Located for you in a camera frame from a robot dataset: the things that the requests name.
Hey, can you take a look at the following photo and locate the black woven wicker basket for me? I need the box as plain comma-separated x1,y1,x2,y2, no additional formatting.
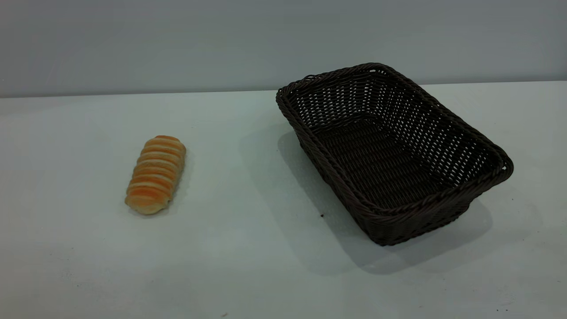
276,62,514,246

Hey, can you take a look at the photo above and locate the ridged golden bread roll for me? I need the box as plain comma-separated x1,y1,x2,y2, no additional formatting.
124,135,187,216

